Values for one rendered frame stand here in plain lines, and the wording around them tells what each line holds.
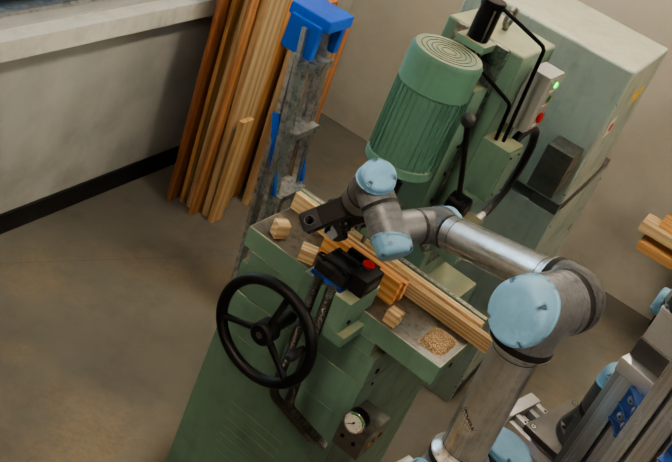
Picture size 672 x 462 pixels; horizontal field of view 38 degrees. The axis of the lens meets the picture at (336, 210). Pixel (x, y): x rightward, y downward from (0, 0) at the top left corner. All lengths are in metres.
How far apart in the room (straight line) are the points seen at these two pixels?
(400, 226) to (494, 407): 0.40
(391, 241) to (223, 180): 2.14
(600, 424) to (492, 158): 0.74
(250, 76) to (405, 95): 1.65
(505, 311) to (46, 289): 2.17
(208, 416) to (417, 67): 1.19
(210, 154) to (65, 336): 1.01
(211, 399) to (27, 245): 1.18
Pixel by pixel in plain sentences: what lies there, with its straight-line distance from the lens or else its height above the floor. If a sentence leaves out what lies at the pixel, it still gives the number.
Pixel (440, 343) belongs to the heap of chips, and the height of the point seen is 0.92.
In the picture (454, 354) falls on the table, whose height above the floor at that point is 0.90.
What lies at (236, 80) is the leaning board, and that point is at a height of 0.62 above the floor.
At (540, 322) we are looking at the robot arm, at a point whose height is 1.43.
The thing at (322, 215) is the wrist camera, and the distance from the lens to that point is 2.07.
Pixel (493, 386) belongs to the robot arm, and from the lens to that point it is 1.73.
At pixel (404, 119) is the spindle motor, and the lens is 2.25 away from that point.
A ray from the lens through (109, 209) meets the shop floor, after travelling 3.98.
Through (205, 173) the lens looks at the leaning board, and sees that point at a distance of 3.99.
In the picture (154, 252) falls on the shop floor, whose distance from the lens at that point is 3.82.
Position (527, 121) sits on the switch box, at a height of 1.35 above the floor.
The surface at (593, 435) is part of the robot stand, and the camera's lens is 2.09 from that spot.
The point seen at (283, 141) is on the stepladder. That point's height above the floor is 0.71.
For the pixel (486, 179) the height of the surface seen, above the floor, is 1.21.
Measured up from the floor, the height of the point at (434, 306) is 0.93.
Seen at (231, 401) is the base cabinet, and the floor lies 0.39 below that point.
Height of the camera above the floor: 2.24
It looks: 30 degrees down
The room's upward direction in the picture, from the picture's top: 23 degrees clockwise
